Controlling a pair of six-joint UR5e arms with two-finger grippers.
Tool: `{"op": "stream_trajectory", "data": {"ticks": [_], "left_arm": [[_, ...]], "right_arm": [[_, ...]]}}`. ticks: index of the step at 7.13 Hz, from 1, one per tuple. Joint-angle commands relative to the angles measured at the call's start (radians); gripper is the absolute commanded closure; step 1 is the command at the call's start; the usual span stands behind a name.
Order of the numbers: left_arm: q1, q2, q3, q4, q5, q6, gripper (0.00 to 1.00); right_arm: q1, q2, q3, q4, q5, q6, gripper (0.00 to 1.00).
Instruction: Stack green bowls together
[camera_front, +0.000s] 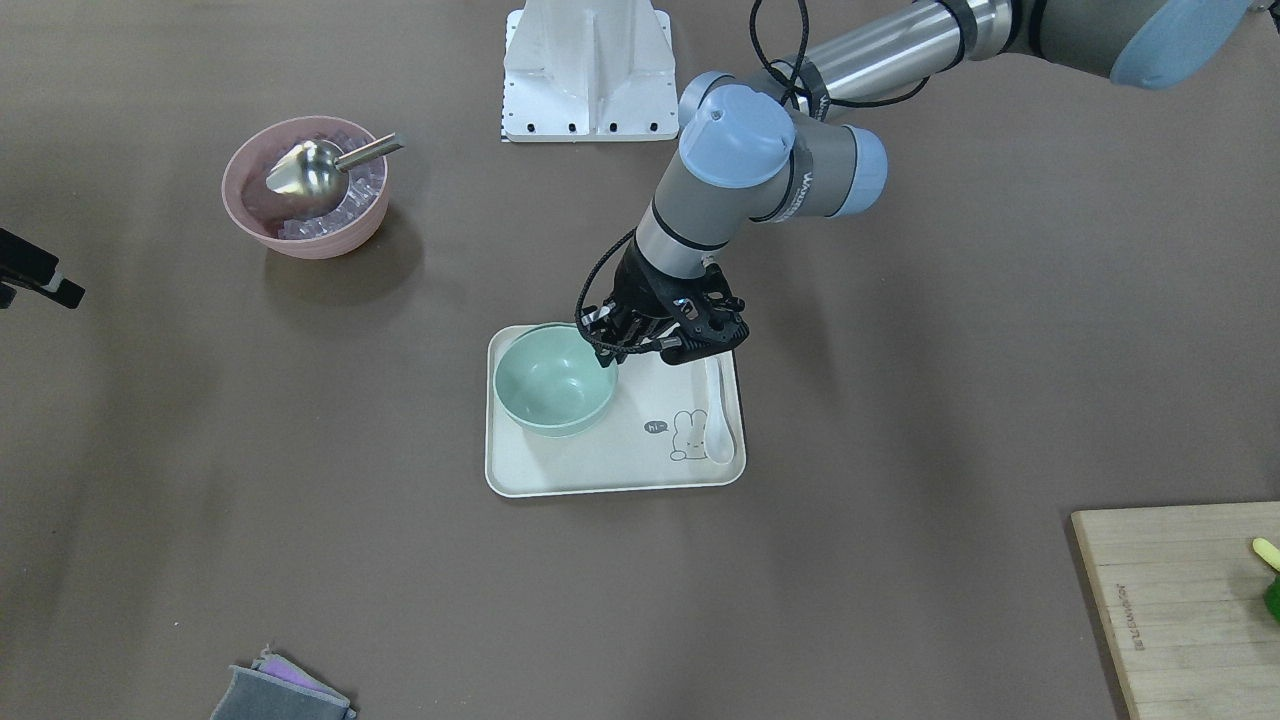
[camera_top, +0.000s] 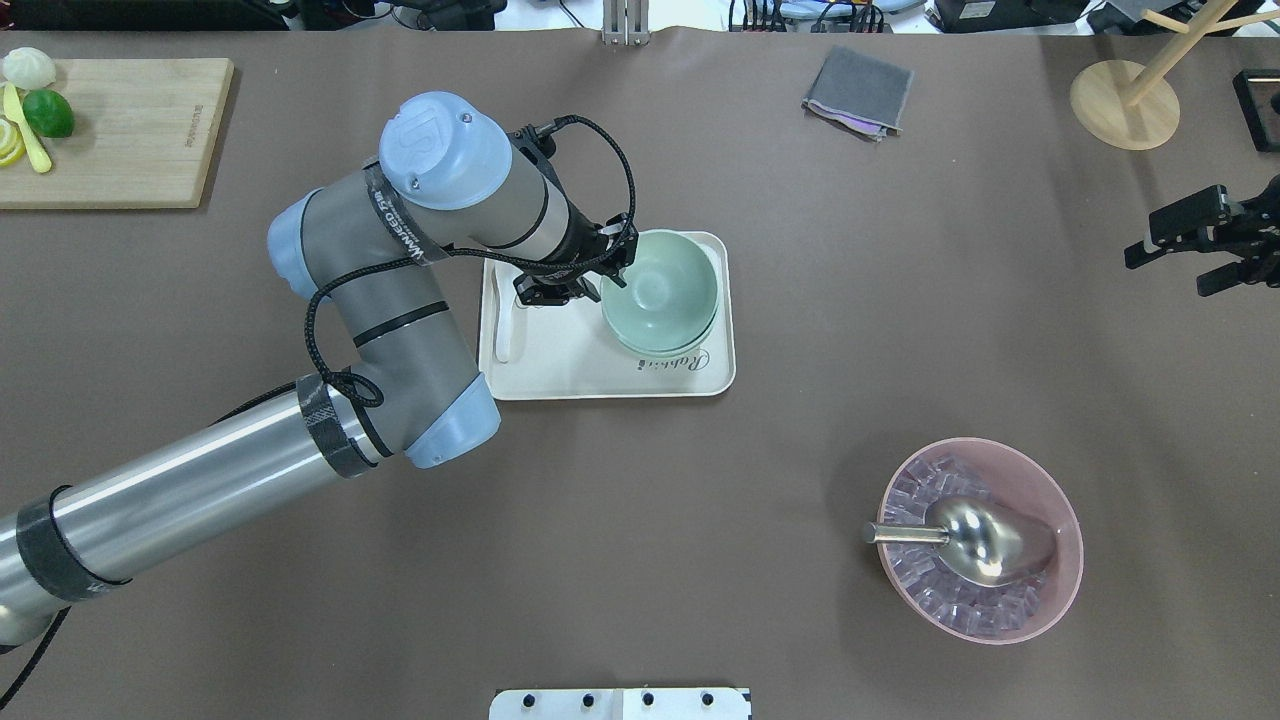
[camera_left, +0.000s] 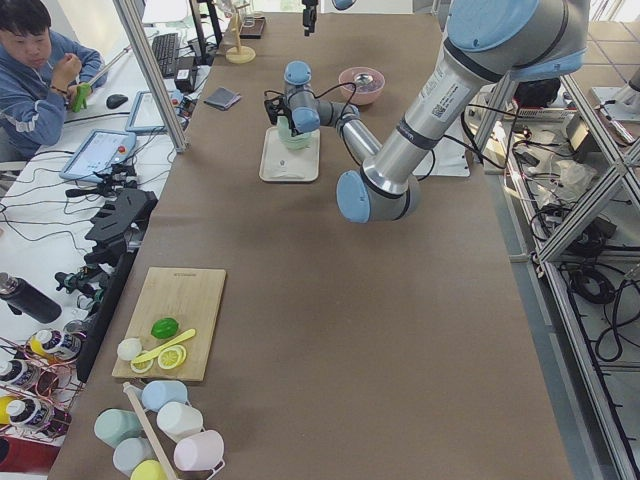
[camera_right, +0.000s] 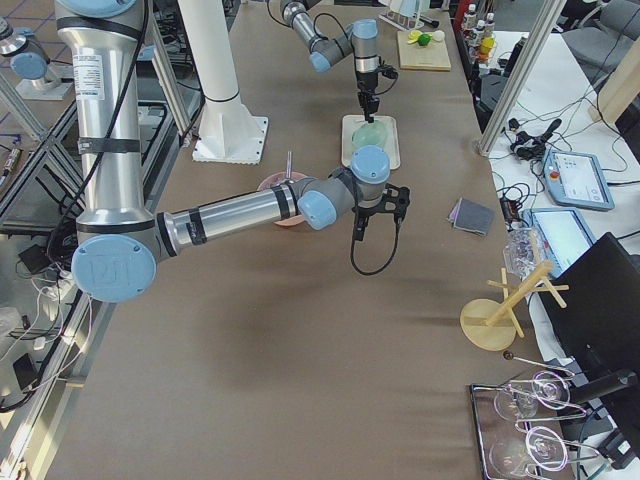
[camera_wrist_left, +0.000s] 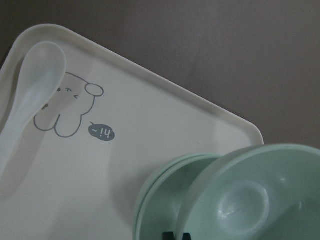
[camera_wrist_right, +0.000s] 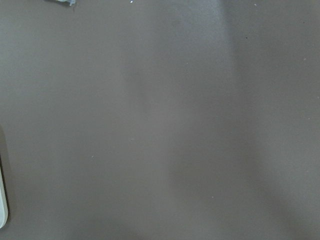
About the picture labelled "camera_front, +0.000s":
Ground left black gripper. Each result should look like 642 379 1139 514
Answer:
580 240 749 368

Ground green bowl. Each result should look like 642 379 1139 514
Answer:
492 323 620 413
504 406 608 438

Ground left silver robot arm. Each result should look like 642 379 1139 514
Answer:
575 1 1249 366

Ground cream rabbit tray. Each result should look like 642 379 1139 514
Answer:
485 354 748 498

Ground white plastic spoon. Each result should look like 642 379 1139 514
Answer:
704 356 733 465

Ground pink bowl with ice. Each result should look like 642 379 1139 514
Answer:
220 115 390 260

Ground metal ice scoop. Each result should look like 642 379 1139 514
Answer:
264 133 404 219

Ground grey folded cloth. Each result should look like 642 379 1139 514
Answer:
210 648 358 719

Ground wooden cutting board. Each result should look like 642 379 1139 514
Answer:
1071 501 1279 719

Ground lemon slices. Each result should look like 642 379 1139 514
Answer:
1251 537 1280 574

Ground green lime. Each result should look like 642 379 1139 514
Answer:
1263 575 1280 623

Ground white camera stand base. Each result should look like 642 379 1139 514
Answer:
500 1 680 143

